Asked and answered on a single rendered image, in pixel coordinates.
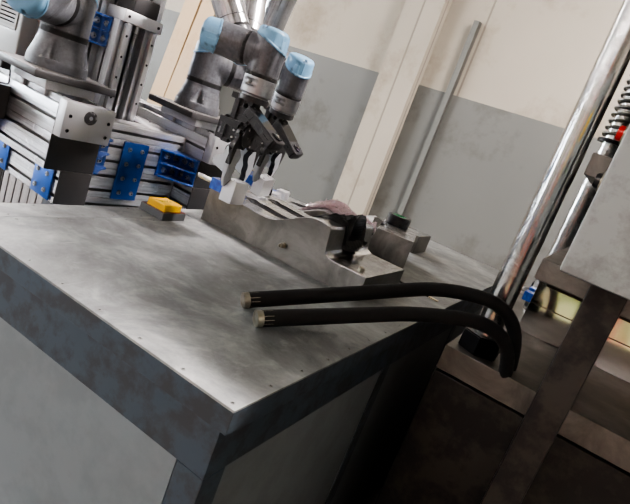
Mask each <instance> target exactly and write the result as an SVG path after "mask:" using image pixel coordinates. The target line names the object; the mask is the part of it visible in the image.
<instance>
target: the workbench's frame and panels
mask: <svg viewBox="0 0 630 504"><path fill-rule="evenodd" d="M465 328H466V327H463V326H457V325H449V324H440V323H429V322H418V323H416V324H414V325H412V326H410V327H408V328H406V329H404V330H402V331H400V332H398V333H396V334H394V335H392V336H390V337H388V338H386V339H384V340H382V341H380V342H378V343H376V344H374V345H372V346H370V347H368V348H366V349H364V350H362V351H360V352H358V353H356V354H354V355H351V356H349V357H347V358H345V359H343V360H341V361H339V362H337V363H335V364H333V365H331V366H329V367H327V368H325V369H323V370H321V371H319V372H317V373H315V374H313V375H311V376H309V377H307V378H305V379H303V380H301V381H299V382H297V383H295V384H293V385H291V386H289V387H287V388H285V389H283V390H281V391H278V392H276V393H274V394H272V395H270V396H268V397H266V398H264V399H262V400H260V401H258V402H256V403H254V404H252V405H250V406H248V407H246V408H244V409H242V410H240V411H238V412H236V413H232V412H231V411H229V410H228V409H226V408H225V407H224V406H222V405H221V404H219V403H218V402H217V401H215V400H214V399H212V398H211V397H210V396H208V395H207V394H205V393H204V392H203V391H201V390H200V389H198V388H197V387H195V386H194V385H193V384H191V383H190V382H188V381H187V380H186V379H184V378H183V377H181V376H180V375H179V374H177V373H176V372H174V371H173V370H172V369H170V368H169V367H167V366H166V365H164V364H163V363H162V362H160V361H159V360H157V359H156V358H155V357H153V356H152V355H150V354H149V353H148V352H146V351H145V350H143V349H142V348H141V347H139V346H138V345H136V344H135V343H134V342H132V341H131V340H129V339H128V338H126V337H125V336H124V335H122V334H121V333H119V332H118V331H117V330H115V329H114V328H112V327H111V326H110V325H108V324H107V323H105V322H104V321H103V320H101V319H100V318H98V317H97V316H96V315H94V314H93V313H91V312H90V311H88V310H87V309H86V308H84V307H83V306H81V305H80V304H79V303H77V302H76V301H74V300H73V299H72V298H70V297H69V296H67V295H66V294H65V293H63V292H62V291H60V290H59V289H58V288H56V287H55V286H53V285H52V284H50V283H49V282H48V281H46V280H45V279H43V278H42V277H41V276H39V275H38V274H36V273H35V272H34V271H32V270H31V269H29V268H28V267H27V266H25V265H24V264H22V263H21V262H20V261H18V260H17V259H15V258H14V257H12V256H11V255H10V254H8V253H7V252H5V251H4V250H3V249H1V248H0V504H359V503H360V501H361V500H362V499H363V498H364V497H365V496H366V495H367V494H368V493H369V492H370V491H371V490H372V489H373V487H374V486H378V487H382V486H383V484H384V481H385V479H386V477H387V475H388V473H389V470H390V468H391V466H392V464H393V461H394V459H395V457H396V455H397V453H398V450H399V448H400V446H401V444H402V441H403V439H404V437H405V435H406V433H407V430H408V428H409V426H410V424H411V421H412V419H413V417H414V415H415V413H416V410H417V408H418V406H419V404H420V401H421V399H422V397H423V395H424V393H425V390H426V388H427V386H428V384H429V381H430V379H431V377H432V375H433V373H434V370H435V369H437V364H438V361H439V359H440V357H441V355H442V352H443V350H444V348H445V346H446V345H447V344H448V343H449V342H451V341H452V340H454V339H455V338H456V337H458V336H459V335H461V334H462V333H463V331H464V329H465Z"/></svg>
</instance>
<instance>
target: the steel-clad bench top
mask: <svg viewBox="0 0 630 504"><path fill-rule="evenodd" d="M139 208H140V207H111V206H82V205H53V204H25V203H0V248H1V249H3V250H4V251H5V252H7V253H8V254H10V255H11V256H12V257H14V258H15V259H17V260H18V261H20V262H21V263H22V264H24V265H25V266H27V267H28V268H29V269H31V270H32V271H34V272H35V273H36V274H38V275H39V276H41V277H42V278H43V279H45V280H46V281H48V282H49V283H50V284H52V285H53V286H55V287H56V288H58V289H59V290H60V291H62V292H63V293H65V294H66V295H67V296H69V297H70V298H72V299H73V300H74V301H76V302H77V303H79V304H80V305H81V306H83V307H84V308H86V309H87V310H88V311H90V312H91V313H93V314H94V315H96V316H97V317H98V318H100V319H101V320H103V321H104V322H105V323H107V324H108V325H110V326H111V327H112V328H114V329H115V330H117V331H118V332H119V333H121V334H122V335H124V336H125V337H126V338H128V339H129V340H131V341H132V342H134V343H135V344H136V345H138V346H139V347H141V348H142V349H143V350H145V351H146V352H148V353H149V354H150V355H152V356H153V357H155V358H156V359H157V360H159V361H160V362H162V363H163V364H164V365H166V366H167V367H169V368H170V369H172V370H173V371H174V372H176V373H177V374H179V375H180V376H181V377H183V378H184V379H186V380H187V381H188V382H190V383H191V384H193V385H194V386H195V387H197V388H198V389H200V390H201V391H203V392H204V393H205V394H207V395H208V396H210V397H211V398H212V399H214V400H215V401H217V402H218V403H219V404H221V405H222V406H224V407H225V408H226V409H228V410H229V411H231V412H232V413H236V412H238V411H240V410H242V409H244V408H246V407H248V406H250V405H252V404H254V403H256V402H258V401H260V400H262V399H264V398H266V397H268V396H270V395H272V394H274V393H276V392H278V391H281V390H283V389H285V388H287V387H289V386H291V385H293V384H295V383H297V382H299V381H301V380H303V379H305V378H307V377H309V376H311V375H313V374H315V373H317V372H319V371H321V370H323V369H325V368H327V367H329V366H331V365H333V364H335V363H337V362H339V361H341V360H343V359H345V358H347V357H349V356H351V355H354V354H356V353H358V352H360V351H362V350H364V349H366V348H368V347H370V346H372V345H374V344H376V343H378V342H380V341H382V340H384V339H386V338H388V337H390V336H392V335H394V334H396V333H398V332H400V331H402V330H404V329H406V328H408V327H410V326H412V325H414V324H416V323H418V322H374V323H350V324H327V325H303V326H280V327H255V326H254V325H253V320H252V316H253V312H254V311H255V310H272V309H309V308H347V307H384V306H410V307H428V308H439V309H447V308H449V307H451V306H453V305H455V304H457V303H459V302H461V301H463V300H460V299H454V298H447V297H436V296H431V297H433V298H435V299H437V300H438V302H436V301H434V300H432V299H430V298H428V297H427V296H417V297H403V298H388V299H374V300H359V301H345V302H330V303H316V304H302V305H287V306H273V307H258V308H242V306H241V302H240V297H241V293H242V292H254V291H273V290H290V289H308V288H326V287H329V286H327V285H325V284H324V283H322V282H320V281H318V280H316V279H314V278H312V277H310V276H308V275H307V274H305V273H303V272H301V271H299V270H297V269H295V268H293V267H291V266H290V265H288V264H286V263H284V262H282V261H280V260H278V259H276V258H274V257H273V256H271V255H269V254H267V253H265V252H263V251H261V250H259V249H257V248H255V247H254V246H252V245H250V244H248V243H246V242H244V241H242V240H240V239H238V238H237V237H235V236H233V235H231V234H229V233H227V232H225V231H223V230H221V229H220V228H218V227H216V226H214V225H212V224H210V223H208V222H206V221H204V220H203V219H201V216H202V213H203V210H198V209H181V211H182V212H184V213H186V215H185V219H184V221H161V220H159V219H157V218H155V217H153V216H152V215H150V214H148V213H146V212H144V211H143V210H141V209H139ZM403 269H404V272H403V275H402V277H401V279H400V281H402V282H404V283H414V282H437V283H448V284H455V285H461V286H466V287H471V288H475V289H479V290H482V291H483V290H485V289H487V288H489V287H491V286H493V284H494V281H495V279H496V277H497V275H498V273H499V270H496V269H494V268H492V267H490V266H487V265H485V264H483V263H481V262H478V261H476V260H474V259H472V258H469V257H467V256H465V255H463V254H460V253H458V252H456V251H454V250H451V249H449V248H447V247H445V246H442V245H440V244H438V243H436V242H433V241H431V240H430V241H429V243H428V245H427V248H426V250H425V252H420V253H409V256H408V258H407V260H406V263H405V265H404V268H403Z"/></svg>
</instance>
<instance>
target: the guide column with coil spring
mask: <svg viewBox="0 0 630 504"><path fill-rule="evenodd" d="M629 85H630V84H629ZM626 92H630V88H627V90H626ZM623 98H625V99H630V95H624V96H623ZM620 105H625V106H630V102H625V101H621V103H620ZM616 112H625V113H629V114H630V109H625V108H618V109H617V111H616ZM613 118H617V119H623V120H627V121H630V117H629V116H624V115H617V114H615V115H614V117H613ZM610 125H617V126H622V125H624V126H627V125H628V124H627V123H623V122H618V121H612V122H611V124H610ZM615 136H616V135H612V134H605V136H604V137H606V138H609V139H613V140H615ZM617 149H618V146H616V145H614V144H611V143H607V142H601V145H600V147H599V149H598V151H597V153H598V154H601V155H604V156H607V157H611V158H613V157H614V155H615V153H616V151H617ZM595 194H596V191H595V190H594V188H593V187H592V185H591V184H590V182H589V181H588V179H587V178H586V176H585V178H584V180H583V182H582V184H581V186H580V188H579V191H578V193H577V195H576V197H575V199H574V201H573V203H572V205H571V207H570V209H569V211H568V214H567V216H566V218H565V220H564V222H563V224H562V226H561V228H560V230H559V232H558V234H557V237H556V239H555V241H554V243H553V245H552V247H551V249H550V251H549V253H548V255H547V257H548V256H550V255H552V254H554V253H556V252H558V251H561V250H563V249H565V248H567V247H570V246H571V244H572V242H573V240H574V238H575V236H576V233H577V231H578V229H579V227H580V225H581V223H582V221H583V219H584V217H585V215H586V213H587V211H588V209H589V207H590V205H591V203H592V201H593V199H594V196H595Z"/></svg>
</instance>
